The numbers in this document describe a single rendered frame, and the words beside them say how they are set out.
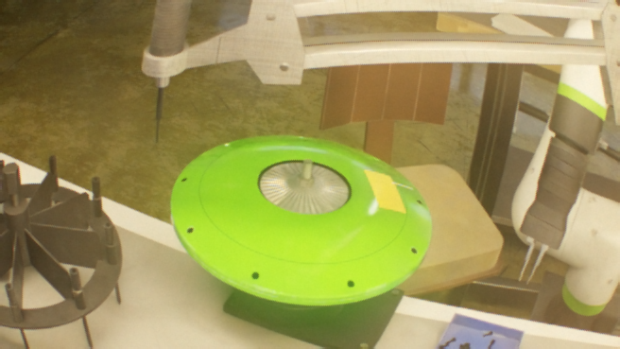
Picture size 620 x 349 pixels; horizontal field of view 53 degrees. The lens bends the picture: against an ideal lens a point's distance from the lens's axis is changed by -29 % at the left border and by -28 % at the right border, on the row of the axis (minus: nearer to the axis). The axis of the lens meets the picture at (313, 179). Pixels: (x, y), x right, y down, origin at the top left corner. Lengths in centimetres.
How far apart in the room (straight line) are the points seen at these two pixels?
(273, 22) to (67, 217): 47
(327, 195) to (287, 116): 237
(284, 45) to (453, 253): 106
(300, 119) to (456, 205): 155
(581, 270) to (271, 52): 70
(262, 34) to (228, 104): 267
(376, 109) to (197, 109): 152
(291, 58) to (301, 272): 25
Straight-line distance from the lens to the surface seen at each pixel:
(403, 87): 190
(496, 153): 213
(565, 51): 72
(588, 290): 122
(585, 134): 95
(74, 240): 97
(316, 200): 93
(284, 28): 69
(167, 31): 72
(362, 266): 88
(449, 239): 173
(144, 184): 285
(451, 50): 70
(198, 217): 92
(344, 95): 183
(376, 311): 105
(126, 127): 321
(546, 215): 97
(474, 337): 105
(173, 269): 109
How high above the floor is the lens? 162
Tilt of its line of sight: 33 degrees down
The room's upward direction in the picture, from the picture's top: 9 degrees clockwise
